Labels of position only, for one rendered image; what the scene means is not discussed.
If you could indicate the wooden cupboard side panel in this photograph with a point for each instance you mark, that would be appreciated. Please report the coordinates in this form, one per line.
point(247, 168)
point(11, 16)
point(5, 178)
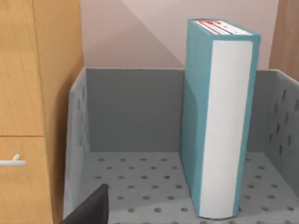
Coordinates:
point(286, 35)

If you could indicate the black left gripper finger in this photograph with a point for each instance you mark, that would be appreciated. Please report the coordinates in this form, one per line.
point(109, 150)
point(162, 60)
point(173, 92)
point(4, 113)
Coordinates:
point(93, 206)

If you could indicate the wooden cupboard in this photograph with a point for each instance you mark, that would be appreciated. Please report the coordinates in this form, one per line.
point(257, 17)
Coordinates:
point(46, 93)

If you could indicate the wooden cupboard door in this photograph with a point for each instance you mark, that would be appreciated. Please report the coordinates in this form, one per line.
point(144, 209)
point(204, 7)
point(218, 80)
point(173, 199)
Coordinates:
point(18, 67)

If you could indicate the grey pierced drawer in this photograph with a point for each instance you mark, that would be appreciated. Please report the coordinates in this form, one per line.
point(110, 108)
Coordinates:
point(140, 144)

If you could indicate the wooden drawer front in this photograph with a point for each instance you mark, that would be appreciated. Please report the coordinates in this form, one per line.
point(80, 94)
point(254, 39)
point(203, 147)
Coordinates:
point(23, 182)

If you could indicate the teal hardcover book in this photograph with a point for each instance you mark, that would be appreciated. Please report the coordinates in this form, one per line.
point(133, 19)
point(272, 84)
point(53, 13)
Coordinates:
point(222, 130)

